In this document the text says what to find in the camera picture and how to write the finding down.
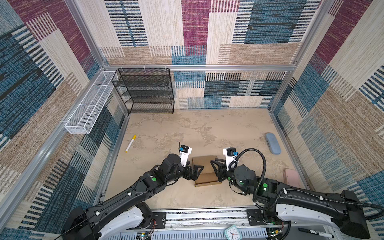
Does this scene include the white wire mesh basket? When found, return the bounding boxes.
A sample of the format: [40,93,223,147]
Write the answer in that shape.
[65,71,115,135]

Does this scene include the pink flat case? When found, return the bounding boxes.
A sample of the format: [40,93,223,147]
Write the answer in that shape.
[283,169,305,189]

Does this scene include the brown cardboard box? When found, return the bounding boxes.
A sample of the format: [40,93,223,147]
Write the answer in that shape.
[192,156,221,188]

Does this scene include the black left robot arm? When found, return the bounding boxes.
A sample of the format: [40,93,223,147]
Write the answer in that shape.
[60,154,204,240]

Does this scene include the black wire shelf rack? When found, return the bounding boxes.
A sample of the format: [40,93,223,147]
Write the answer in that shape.
[112,68,175,114]

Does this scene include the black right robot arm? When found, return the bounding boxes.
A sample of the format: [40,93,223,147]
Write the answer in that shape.
[211,159,371,239]

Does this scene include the small teal alarm clock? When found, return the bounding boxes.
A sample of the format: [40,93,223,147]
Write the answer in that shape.
[225,225,242,240]

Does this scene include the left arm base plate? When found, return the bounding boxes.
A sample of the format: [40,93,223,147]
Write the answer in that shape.
[139,212,167,230]

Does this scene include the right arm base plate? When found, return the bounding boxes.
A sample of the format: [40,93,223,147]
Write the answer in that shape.
[246,208,284,226]

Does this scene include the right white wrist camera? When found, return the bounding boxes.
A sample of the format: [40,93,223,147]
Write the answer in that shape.
[223,147,239,171]

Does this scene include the yellow-capped white marker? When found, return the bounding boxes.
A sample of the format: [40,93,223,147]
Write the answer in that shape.
[125,135,137,153]

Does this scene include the blue-grey glasses case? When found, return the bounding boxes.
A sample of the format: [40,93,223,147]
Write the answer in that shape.
[265,133,282,155]

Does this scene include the black marker pen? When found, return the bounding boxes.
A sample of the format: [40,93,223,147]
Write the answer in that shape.
[298,228,335,239]

